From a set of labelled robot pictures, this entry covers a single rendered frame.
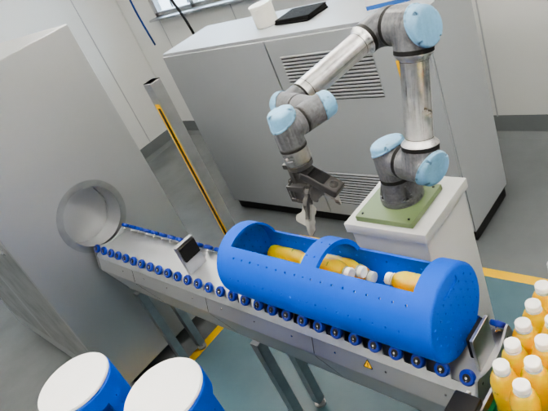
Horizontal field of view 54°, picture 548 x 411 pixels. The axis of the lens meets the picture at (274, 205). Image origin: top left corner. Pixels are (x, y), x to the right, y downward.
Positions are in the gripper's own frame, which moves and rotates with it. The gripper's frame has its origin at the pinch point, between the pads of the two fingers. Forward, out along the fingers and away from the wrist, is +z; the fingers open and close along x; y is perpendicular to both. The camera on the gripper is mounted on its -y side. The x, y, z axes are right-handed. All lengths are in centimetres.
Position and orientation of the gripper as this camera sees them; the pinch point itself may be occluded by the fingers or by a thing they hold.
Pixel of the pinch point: (329, 220)
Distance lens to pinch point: 154.1
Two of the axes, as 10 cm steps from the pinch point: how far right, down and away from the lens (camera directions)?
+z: 3.6, 8.0, 4.8
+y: -7.2, -0.9, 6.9
